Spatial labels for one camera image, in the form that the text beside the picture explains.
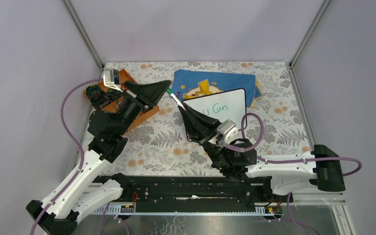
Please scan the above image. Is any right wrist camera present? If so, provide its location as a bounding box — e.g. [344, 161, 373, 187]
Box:
[216, 119, 238, 143]

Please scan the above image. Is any green marker cap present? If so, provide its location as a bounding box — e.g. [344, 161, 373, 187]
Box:
[166, 88, 173, 95]

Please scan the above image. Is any orange compartment tray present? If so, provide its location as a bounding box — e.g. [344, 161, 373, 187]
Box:
[83, 69, 160, 131]

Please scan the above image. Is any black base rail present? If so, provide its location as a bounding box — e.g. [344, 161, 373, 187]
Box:
[87, 175, 322, 215]

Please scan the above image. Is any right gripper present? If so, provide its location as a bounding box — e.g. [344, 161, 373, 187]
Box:
[178, 102, 231, 170]

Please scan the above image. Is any dark rolled fabric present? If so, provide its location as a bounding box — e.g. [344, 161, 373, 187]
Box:
[84, 84, 111, 110]
[106, 88, 123, 102]

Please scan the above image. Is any purple cable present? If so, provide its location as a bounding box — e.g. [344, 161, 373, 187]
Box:
[222, 112, 363, 177]
[29, 78, 104, 235]

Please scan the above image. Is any small whiteboard black frame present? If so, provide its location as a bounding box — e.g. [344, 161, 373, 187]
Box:
[182, 88, 246, 130]

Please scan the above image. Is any dark rolled fabric middle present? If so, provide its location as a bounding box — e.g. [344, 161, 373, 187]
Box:
[106, 88, 123, 102]

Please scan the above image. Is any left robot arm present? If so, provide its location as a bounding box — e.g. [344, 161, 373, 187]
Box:
[26, 78, 171, 235]

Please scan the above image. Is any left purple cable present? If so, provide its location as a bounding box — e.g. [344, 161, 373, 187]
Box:
[29, 78, 104, 235]

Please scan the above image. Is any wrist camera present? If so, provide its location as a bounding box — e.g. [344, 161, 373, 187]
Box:
[102, 69, 123, 92]
[216, 119, 238, 143]

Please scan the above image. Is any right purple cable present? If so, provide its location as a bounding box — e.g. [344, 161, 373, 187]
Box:
[222, 112, 363, 177]

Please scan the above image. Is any dark rolled fabric left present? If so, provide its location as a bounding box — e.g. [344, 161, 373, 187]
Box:
[84, 84, 111, 110]

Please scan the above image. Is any blue cartoon cloth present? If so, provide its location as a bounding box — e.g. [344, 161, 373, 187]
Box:
[171, 70, 263, 107]

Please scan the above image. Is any floral table cloth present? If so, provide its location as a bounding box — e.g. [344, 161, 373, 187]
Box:
[101, 62, 311, 176]

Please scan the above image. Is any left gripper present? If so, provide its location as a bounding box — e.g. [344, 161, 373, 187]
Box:
[115, 80, 171, 136]

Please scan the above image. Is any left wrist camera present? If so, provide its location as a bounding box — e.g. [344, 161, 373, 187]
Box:
[102, 69, 123, 92]

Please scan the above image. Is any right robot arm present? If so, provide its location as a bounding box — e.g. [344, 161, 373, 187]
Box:
[178, 103, 346, 202]

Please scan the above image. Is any green whiteboard marker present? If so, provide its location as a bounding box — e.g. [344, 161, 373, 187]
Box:
[170, 93, 185, 109]

